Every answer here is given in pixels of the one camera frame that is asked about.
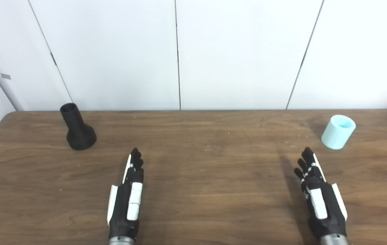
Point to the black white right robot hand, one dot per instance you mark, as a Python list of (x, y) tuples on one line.
[(329, 211)]

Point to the black funnel-shaped nozzle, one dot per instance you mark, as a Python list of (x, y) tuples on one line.
[(79, 134)]

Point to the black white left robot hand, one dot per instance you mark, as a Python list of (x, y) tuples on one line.
[(122, 211)]

